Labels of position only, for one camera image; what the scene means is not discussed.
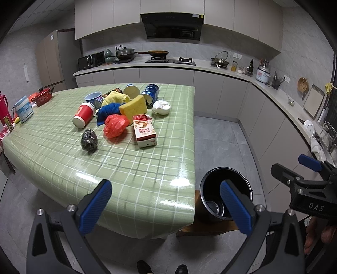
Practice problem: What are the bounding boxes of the steel wool scrubber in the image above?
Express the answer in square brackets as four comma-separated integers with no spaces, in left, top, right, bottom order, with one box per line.
[80,129,98,153]

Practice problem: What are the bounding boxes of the red plastic bag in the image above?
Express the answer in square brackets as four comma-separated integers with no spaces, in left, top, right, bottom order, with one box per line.
[103,114,130,139]

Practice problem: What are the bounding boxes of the red white snack box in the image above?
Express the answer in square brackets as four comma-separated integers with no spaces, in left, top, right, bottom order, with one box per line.
[132,114,157,148]

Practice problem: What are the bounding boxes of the red paper cup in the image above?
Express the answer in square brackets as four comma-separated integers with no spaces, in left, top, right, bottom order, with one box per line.
[72,102,96,129]

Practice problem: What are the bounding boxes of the blue towel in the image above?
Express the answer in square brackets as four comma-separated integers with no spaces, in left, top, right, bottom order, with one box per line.
[96,103,122,126]

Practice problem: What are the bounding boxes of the blue plastic bowl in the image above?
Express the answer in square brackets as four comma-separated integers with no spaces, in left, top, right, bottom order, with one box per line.
[84,91,103,110]

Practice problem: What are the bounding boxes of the yellow sponge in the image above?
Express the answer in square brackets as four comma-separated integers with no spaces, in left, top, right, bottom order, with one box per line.
[119,95,147,125]

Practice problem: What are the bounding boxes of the yellow towel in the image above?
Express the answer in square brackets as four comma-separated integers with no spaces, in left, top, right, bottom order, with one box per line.
[102,92,130,106]

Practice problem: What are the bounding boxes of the black labelled tin can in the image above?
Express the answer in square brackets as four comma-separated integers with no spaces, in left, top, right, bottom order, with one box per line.
[102,87,123,98]

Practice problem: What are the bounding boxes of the white paper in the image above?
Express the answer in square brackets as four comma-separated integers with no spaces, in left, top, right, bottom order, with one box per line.
[152,100,171,116]

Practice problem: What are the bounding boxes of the blue white paper cup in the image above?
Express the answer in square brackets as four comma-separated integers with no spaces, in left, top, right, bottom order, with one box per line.
[123,83,140,100]

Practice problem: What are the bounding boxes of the blue pepsi can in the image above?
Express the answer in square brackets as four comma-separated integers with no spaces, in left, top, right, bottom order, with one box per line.
[142,83,159,108]

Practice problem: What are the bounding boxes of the black trash bucket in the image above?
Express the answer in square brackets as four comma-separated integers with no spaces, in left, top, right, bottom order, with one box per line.
[195,167,253,222]

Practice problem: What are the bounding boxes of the person's right hand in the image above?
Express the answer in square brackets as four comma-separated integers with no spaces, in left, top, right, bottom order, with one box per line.
[304,217,336,255]

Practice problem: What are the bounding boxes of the white plate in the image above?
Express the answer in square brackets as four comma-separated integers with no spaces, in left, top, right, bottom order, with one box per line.
[303,120,315,138]

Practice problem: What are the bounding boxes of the cutting board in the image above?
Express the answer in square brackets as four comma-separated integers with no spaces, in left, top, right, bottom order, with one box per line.
[303,85,324,119]

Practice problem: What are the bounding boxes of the round bamboo basket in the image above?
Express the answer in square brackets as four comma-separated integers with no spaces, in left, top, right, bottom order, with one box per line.
[297,77,308,93]

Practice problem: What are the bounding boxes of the green checkered tablecloth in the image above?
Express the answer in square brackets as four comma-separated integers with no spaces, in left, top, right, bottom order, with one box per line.
[2,84,195,239]

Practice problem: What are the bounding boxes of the black utensil holder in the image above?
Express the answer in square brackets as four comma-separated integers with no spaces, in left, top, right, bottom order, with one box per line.
[271,71,285,90]

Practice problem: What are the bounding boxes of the white rice cooker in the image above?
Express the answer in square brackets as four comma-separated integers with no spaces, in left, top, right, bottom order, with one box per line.
[256,60,271,84]

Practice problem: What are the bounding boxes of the dark sauce bottle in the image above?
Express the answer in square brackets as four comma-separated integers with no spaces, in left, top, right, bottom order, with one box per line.
[246,59,254,76]

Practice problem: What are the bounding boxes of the oil bottle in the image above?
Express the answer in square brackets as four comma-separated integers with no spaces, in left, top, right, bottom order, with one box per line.
[231,60,238,72]

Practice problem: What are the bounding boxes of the white blue plastic tub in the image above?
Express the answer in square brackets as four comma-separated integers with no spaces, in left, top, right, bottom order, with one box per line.
[14,95,34,123]

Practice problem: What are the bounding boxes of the red enamel pot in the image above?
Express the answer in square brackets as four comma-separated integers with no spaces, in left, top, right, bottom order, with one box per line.
[32,87,54,107]

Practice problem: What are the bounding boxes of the red thermos jug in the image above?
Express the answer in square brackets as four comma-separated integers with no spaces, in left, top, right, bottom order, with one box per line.
[0,93,13,126]

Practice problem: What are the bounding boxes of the black microwave oven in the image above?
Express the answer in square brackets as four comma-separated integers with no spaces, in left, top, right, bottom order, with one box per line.
[78,51,105,70]

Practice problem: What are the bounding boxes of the grey refrigerator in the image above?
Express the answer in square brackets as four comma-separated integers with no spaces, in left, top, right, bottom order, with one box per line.
[35,28,81,91]

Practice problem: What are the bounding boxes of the black lidded wok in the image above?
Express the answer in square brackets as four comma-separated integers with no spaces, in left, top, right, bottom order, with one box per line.
[115,47,135,60]

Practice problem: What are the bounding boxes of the gas stove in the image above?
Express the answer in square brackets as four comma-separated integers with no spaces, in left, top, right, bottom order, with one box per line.
[146,56,196,66]

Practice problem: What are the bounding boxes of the frying pan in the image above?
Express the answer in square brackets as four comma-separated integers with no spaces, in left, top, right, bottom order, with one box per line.
[136,50,169,58]

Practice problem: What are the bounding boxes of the black range hood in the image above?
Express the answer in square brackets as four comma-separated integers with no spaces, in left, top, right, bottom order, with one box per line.
[140,12,204,40]

